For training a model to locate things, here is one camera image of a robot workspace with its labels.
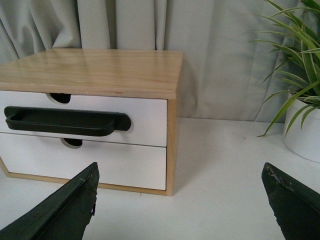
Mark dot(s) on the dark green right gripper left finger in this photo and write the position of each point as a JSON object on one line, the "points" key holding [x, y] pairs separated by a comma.
{"points": [[63, 215]]}

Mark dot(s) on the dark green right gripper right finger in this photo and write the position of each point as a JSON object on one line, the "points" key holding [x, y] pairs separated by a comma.
{"points": [[296, 207]]}

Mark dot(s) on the black drawer handle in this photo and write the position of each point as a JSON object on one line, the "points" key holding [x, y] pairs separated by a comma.
{"points": [[66, 121]]}

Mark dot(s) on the white drawer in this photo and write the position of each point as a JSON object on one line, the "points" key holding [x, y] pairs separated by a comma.
{"points": [[118, 164], [148, 116]]}

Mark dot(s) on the wooden drawer cabinet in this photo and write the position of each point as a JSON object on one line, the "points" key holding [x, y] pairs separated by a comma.
{"points": [[63, 72]]}

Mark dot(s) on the white plant pot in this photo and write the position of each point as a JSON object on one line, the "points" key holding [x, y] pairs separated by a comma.
{"points": [[301, 132]]}

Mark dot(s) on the green spider plant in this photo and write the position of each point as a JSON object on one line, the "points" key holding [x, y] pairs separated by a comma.
{"points": [[301, 65]]}

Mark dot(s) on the grey curtain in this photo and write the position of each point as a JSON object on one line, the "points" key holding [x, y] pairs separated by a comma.
{"points": [[227, 66]]}

